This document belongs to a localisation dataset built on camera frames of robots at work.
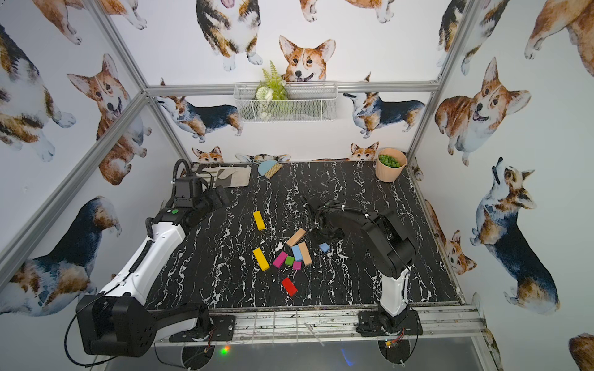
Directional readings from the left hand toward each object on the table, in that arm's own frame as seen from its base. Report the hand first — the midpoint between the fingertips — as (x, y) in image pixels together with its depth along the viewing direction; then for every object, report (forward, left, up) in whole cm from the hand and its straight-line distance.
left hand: (220, 191), depth 83 cm
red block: (-27, -24, -20) cm, 42 cm away
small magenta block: (-20, -27, -20) cm, 39 cm away
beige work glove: (+27, +10, -23) cm, 37 cm away
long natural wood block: (-9, -27, -20) cm, 35 cm away
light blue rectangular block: (-15, -27, -21) cm, 37 cm away
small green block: (-18, -24, -20) cm, 36 cm away
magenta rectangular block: (-18, -21, -20) cm, 34 cm away
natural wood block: (-16, -30, -21) cm, 40 cm away
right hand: (-10, -37, -20) cm, 44 cm away
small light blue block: (-14, -38, -20) cm, 45 cm away
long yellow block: (-17, -13, -21) cm, 30 cm away
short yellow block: (-1, -11, -20) cm, 23 cm away
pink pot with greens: (+22, -69, -11) cm, 73 cm away
